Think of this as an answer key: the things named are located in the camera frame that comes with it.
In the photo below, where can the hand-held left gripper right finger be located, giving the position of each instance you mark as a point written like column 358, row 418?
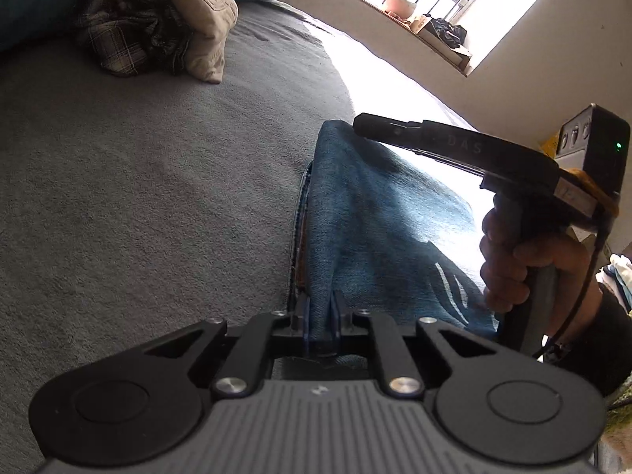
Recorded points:
column 338, row 323

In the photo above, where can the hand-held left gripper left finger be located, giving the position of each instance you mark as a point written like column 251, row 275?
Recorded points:
column 302, row 323

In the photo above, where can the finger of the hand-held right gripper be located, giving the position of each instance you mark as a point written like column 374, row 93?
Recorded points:
column 385, row 128

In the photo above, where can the blue jeans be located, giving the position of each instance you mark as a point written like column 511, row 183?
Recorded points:
column 370, row 227

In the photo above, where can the person's right forearm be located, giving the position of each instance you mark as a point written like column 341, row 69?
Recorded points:
column 602, row 345

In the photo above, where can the stack of folded clothes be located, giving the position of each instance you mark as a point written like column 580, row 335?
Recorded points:
column 619, row 281

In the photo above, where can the person's right hand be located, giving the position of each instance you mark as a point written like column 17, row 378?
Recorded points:
column 498, row 276

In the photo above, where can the yellow box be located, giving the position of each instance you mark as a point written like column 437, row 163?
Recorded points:
column 552, row 144

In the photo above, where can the cardboard box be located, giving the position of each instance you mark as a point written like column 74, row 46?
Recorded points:
column 456, row 57

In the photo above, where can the black bag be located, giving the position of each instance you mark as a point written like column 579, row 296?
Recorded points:
column 448, row 33

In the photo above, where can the pink pot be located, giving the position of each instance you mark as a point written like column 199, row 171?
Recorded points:
column 400, row 5

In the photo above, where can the beige pants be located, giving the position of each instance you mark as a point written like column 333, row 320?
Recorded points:
column 197, row 5

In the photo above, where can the white fluffy robe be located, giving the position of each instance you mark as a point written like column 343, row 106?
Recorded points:
column 617, row 424

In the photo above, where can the plaid shirt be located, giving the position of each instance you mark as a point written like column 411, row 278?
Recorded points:
column 123, row 34

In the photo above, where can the blue pillow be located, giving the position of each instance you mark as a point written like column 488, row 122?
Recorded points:
column 29, row 5

